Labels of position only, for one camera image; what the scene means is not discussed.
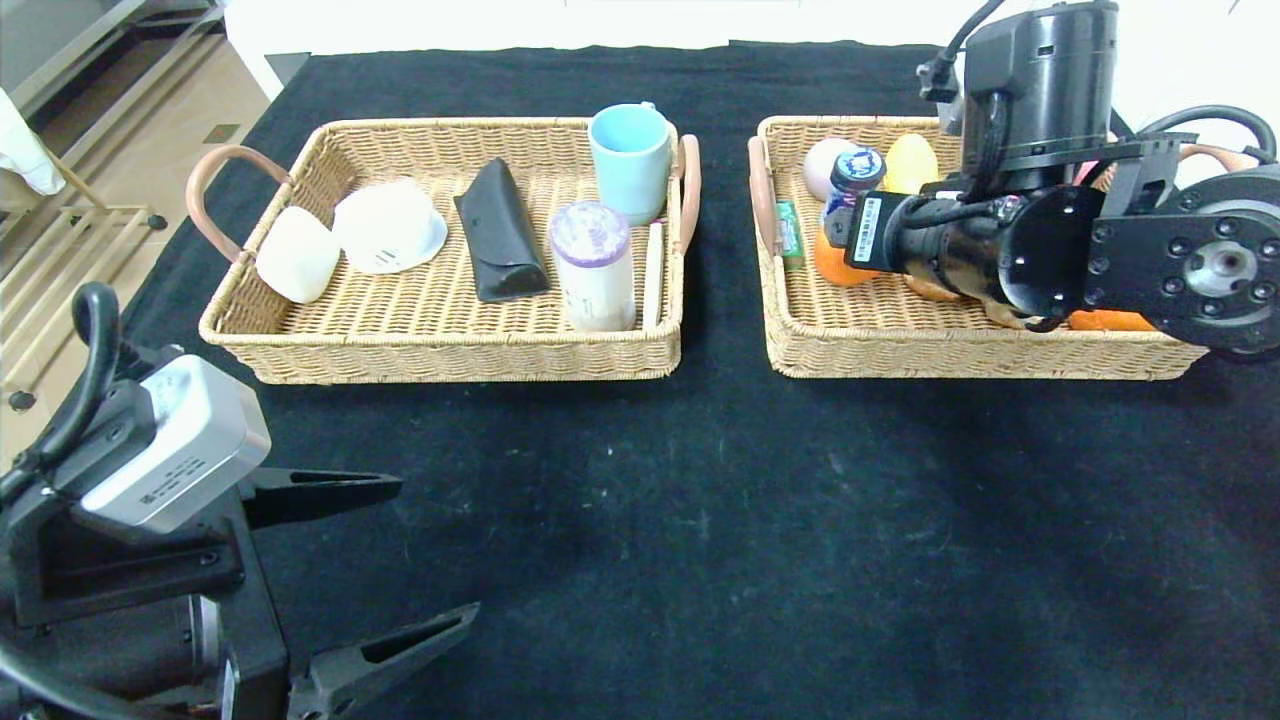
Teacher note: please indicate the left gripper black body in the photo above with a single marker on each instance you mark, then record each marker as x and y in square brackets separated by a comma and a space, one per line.
[262, 610]

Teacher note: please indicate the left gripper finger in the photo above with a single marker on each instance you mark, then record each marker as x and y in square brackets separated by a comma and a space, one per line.
[330, 492]
[390, 655]

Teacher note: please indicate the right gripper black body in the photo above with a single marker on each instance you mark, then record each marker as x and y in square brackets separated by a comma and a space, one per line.
[866, 231]

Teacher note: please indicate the mandarin orange with green stem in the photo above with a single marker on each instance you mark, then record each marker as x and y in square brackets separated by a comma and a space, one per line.
[835, 265]

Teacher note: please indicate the round cream puff bun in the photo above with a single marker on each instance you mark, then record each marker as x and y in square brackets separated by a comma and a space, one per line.
[935, 292]

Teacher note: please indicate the ridged long bread loaf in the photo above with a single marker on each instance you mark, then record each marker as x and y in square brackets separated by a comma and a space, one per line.
[1005, 315]

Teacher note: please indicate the white round lid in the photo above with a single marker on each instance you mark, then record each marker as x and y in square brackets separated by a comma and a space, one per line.
[385, 225]

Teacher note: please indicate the purple topped bag roll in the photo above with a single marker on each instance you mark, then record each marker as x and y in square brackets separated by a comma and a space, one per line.
[593, 270]

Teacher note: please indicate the black glasses case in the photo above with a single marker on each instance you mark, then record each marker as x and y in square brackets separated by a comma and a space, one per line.
[500, 240]

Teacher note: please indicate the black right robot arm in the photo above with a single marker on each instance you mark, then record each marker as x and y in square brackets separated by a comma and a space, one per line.
[1150, 250]

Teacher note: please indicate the wicker basket holding food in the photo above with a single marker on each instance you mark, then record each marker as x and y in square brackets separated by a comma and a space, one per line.
[860, 340]

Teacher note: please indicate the wicker basket holding mug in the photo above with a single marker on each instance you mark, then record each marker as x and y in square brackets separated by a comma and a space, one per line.
[420, 300]

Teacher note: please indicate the blue gum bottle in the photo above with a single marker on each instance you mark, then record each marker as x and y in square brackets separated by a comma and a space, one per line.
[858, 170]

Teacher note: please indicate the pale pink egg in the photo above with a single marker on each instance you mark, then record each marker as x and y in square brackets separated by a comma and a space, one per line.
[822, 170]

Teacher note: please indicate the green gum pack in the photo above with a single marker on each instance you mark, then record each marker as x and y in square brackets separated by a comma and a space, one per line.
[790, 236]

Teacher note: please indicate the yellow mango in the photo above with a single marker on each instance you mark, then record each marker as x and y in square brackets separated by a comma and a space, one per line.
[912, 160]

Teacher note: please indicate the white pen pink cap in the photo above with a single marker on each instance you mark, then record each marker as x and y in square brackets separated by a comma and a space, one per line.
[654, 275]

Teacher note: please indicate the white soap bar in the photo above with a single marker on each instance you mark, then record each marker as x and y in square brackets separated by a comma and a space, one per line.
[298, 255]

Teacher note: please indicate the light blue mug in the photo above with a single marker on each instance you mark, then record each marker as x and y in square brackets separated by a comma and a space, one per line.
[630, 170]

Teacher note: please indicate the plain orange fruit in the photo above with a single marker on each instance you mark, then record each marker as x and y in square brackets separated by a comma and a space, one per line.
[1110, 322]

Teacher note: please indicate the wooden wheeled rack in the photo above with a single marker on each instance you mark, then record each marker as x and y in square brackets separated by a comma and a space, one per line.
[60, 260]

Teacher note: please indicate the brass floor socket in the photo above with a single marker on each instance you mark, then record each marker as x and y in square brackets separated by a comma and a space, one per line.
[222, 134]

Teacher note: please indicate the white hanging cloth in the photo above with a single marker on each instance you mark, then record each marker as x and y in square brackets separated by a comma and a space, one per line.
[25, 150]

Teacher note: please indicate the white table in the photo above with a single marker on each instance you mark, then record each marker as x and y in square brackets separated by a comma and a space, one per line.
[280, 25]

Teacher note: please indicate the grey low shelf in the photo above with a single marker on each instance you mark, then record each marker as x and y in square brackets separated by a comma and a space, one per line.
[60, 30]

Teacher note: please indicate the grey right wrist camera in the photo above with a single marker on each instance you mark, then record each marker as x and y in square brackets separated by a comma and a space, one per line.
[945, 100]

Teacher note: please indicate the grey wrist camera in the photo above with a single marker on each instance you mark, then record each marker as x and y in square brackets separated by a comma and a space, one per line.
[175, 445]
[945, 100]

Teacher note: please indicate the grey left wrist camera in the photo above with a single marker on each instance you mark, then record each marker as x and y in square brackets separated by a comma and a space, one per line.
[175, 445]

